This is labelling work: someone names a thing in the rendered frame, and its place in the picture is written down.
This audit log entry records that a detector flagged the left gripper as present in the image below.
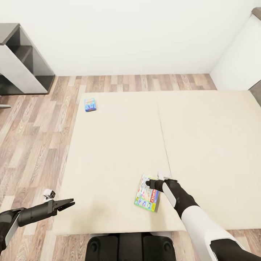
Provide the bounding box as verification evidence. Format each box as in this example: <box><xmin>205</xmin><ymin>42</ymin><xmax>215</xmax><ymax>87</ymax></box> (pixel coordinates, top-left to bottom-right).
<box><xmin>31</xmin><ymin>198</ymin><xmax>75</xmax><ymax>223</ymax></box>

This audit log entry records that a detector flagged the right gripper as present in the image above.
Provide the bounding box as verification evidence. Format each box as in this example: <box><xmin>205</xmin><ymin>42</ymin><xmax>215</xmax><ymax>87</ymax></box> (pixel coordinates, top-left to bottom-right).
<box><xmin>145</xmin><ymin>179</ymin><xmax>163</xmax><ymax>191</ymax></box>

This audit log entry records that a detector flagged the board game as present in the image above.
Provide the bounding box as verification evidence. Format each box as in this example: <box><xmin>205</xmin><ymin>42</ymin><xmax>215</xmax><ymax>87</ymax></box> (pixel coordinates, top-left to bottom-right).
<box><xmin>134</xmin><ymin>174</ymin><xmax>158</xmax><ymax>212</ymax></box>
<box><xmin>84</xmin><ymin>98</ymin><xmax>96</xmax><ymax>112</ymax></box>

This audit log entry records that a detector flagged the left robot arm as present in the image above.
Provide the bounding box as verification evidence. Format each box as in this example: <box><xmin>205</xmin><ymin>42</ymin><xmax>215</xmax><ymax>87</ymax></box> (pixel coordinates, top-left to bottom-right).
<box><xmin>0</xmin><ymin>189</ymin><xmax>75</xmax><ymax>255</ymax></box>

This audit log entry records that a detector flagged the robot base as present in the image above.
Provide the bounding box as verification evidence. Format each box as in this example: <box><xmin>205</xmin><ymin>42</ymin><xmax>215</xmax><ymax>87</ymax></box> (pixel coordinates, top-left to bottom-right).
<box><xmin>85</xmin><ymin>232</ymin><xmax>176</xmax><ymax>261</ymax></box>

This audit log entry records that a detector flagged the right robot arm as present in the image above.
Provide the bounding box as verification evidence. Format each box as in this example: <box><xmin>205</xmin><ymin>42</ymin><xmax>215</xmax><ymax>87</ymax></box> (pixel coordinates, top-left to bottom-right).
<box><xmin>145</xmin><ymin>172</ymin><xmax>261</xmax><ymax>261</ymax></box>

